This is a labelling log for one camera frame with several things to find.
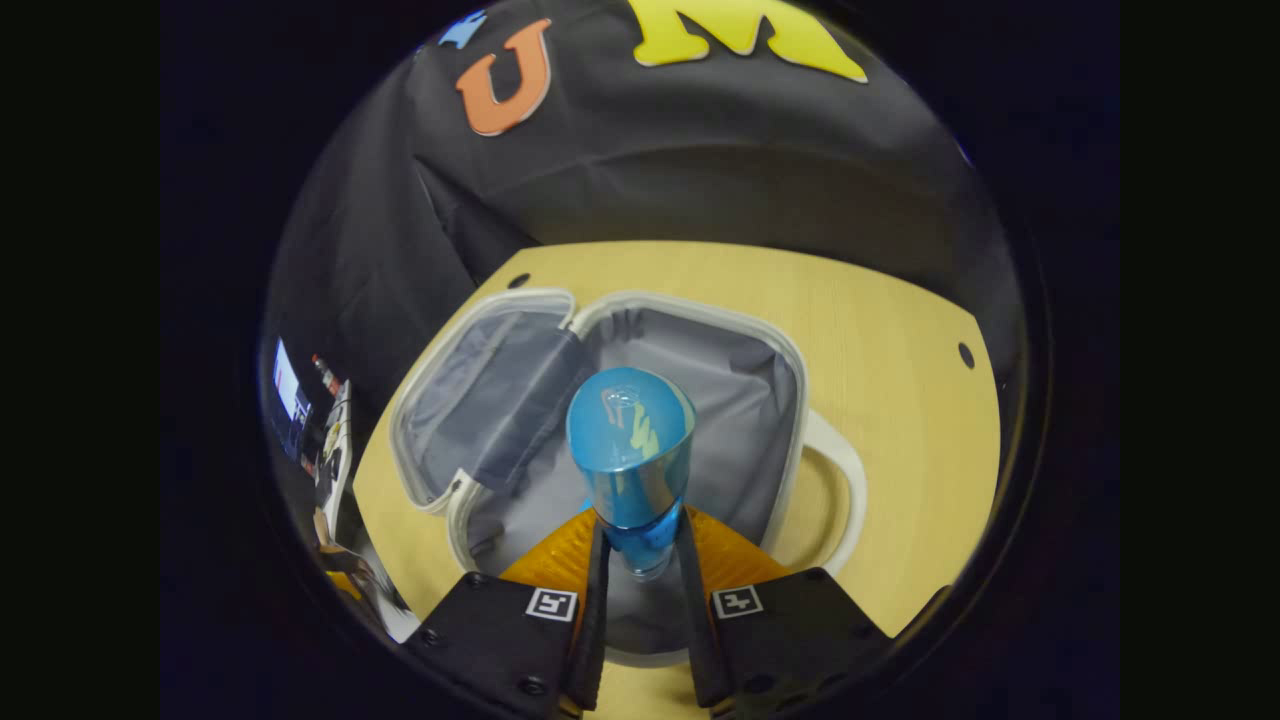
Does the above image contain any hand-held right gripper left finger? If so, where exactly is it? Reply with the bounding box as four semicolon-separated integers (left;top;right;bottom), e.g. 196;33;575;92
400;505;613;720

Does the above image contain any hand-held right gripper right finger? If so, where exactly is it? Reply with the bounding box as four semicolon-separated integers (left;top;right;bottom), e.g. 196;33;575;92
675;505;896;720

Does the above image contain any blue skin care bottle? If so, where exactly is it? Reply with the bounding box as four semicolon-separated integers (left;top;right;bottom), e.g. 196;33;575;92
565;366;698;583

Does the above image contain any computer monitor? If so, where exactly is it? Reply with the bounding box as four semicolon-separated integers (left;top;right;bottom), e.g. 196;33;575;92
272;338;313;461

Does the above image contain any black backdrop cloth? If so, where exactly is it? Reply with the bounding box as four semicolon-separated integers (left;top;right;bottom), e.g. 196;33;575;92
262;0;1026;421

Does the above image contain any white suitcase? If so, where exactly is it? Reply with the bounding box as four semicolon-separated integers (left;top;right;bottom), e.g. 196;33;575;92
388;288;869;669

